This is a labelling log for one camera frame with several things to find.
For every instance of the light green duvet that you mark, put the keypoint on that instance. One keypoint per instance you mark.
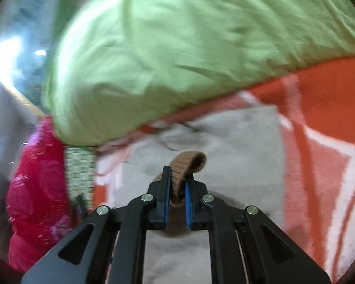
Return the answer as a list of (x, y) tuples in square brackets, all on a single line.
[(171, 50)]

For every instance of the orange white floral blanket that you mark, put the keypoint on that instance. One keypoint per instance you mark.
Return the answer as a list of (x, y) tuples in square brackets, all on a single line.
[(328, 109)]

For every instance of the red floral pillow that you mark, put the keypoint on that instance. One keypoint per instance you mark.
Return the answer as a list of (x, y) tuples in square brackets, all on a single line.
[(35, 189)]

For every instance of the green white checkered pillow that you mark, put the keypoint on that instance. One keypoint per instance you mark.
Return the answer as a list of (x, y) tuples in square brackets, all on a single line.
[(78, 171)]

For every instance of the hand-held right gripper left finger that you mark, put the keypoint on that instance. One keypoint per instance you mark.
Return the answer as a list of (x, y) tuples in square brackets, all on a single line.
[(166, 207)]

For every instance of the grey fuzzy pillow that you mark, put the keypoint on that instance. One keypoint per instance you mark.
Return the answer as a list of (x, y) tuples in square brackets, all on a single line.
[(239, 153)]

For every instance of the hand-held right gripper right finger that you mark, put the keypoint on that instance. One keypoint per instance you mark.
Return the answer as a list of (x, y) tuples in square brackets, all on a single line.
[(189, 210)]

